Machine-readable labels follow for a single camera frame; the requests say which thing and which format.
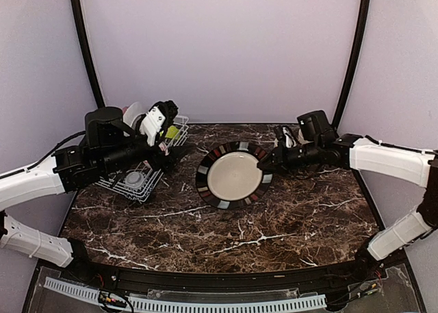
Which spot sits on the small blue patterned bowl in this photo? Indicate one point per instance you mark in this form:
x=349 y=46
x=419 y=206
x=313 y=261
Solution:
x=134 y=179

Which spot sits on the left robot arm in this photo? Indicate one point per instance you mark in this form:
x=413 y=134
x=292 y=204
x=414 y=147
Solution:
x=113 y=140

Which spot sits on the black striped dinner plate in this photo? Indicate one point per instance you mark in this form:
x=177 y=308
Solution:
x=228 y=178

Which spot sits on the white patterned mug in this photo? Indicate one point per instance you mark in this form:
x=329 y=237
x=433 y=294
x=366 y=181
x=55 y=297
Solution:
x=301 y=138

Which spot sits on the left black frame post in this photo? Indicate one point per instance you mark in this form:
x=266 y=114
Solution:
x=84 y=45

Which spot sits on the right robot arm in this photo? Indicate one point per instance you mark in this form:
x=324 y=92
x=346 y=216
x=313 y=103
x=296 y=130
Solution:
x=323 y=145

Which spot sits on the lime green bowl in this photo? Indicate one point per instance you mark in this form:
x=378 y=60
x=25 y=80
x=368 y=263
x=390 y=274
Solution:
x=173 y=132

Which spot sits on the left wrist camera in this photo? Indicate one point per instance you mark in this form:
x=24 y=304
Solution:
x=157 y=120

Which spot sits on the right black frame post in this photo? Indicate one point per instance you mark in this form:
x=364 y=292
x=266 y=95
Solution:
x=352 y=62

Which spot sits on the white slotted cable duct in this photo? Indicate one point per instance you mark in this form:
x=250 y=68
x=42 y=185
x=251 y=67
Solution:
x=172 y=301

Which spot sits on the black front rail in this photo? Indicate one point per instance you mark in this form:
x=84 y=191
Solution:
x=335 y=280

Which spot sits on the black frame post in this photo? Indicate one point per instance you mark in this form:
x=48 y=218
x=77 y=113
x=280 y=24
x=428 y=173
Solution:
x=352 y=62
x=84 y=45

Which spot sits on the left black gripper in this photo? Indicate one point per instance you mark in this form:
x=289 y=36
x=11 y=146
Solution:
x=172 y=160

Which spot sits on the white wire dish rack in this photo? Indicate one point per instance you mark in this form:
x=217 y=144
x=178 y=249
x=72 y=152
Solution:
x=115 y=183

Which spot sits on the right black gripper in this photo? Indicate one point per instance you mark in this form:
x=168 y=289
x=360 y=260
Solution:
x=279 y=156

